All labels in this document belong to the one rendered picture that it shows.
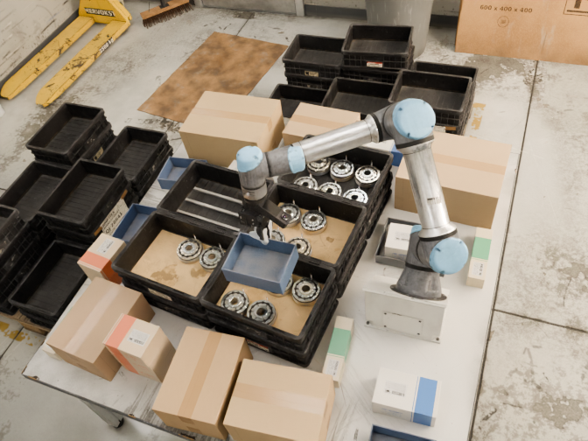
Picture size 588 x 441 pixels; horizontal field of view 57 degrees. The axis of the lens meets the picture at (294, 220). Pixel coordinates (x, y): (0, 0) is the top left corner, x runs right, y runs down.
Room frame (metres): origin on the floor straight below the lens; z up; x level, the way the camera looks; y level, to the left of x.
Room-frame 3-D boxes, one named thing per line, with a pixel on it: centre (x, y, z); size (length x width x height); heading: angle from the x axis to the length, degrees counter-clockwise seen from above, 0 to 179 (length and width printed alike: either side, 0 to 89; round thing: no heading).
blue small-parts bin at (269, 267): (1.02, 0.13, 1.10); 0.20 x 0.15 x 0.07; 61
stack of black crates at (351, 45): (2.85, -0.72, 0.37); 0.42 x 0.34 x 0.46; 60
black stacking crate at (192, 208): (1.52, 0.29, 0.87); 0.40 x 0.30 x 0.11; 55
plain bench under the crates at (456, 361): (1.32, 0.04, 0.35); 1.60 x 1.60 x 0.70; 60
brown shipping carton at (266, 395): (0.66, 0.16, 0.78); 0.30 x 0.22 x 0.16; 67
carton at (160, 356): (0.96, 0.62, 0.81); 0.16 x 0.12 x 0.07; 60
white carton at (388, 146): (1.77, -0.49, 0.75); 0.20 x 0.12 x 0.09; 57
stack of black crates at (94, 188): (2.07, 1.05, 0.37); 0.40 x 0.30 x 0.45; 150
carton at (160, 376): (0.96, 0.62, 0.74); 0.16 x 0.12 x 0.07; 59
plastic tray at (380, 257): (1.22, -0.45, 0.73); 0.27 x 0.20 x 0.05; 61
